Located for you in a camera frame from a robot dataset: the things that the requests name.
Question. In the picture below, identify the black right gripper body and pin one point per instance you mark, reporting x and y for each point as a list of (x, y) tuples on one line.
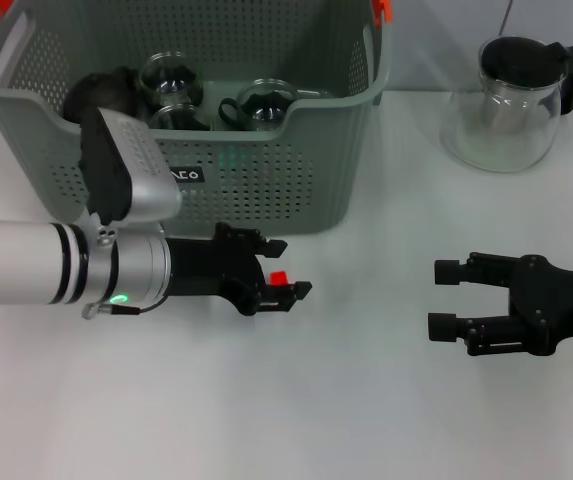
[(556, 305)]

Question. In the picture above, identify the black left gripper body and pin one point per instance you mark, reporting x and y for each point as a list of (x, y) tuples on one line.
[(211, 270)]

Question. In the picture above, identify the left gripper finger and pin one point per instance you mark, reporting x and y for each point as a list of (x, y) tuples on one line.
[(296, 292), (273, 247)]

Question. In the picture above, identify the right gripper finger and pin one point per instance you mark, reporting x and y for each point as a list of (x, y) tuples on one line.
[(448, 272), (443, 327)]

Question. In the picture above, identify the small red toy brick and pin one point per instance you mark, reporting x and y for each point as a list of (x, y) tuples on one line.
[(280, 277)]

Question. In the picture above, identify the glass teacup with black base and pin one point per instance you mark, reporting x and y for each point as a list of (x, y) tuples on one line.
[(181, 120), (171, 85), (266, 110)]

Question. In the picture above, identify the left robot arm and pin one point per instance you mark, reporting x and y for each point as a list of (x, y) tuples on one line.
[(41, 260)]

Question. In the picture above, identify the grey-green perforated storage bin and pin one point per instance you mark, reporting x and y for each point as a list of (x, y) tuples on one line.
[(266, 190)]

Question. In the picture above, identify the glass pitcher with black lid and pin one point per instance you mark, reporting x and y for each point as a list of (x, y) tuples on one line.
[(501, 135)]

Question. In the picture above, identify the dark clay teapot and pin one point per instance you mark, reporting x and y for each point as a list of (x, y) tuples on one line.
[(101, 92)]

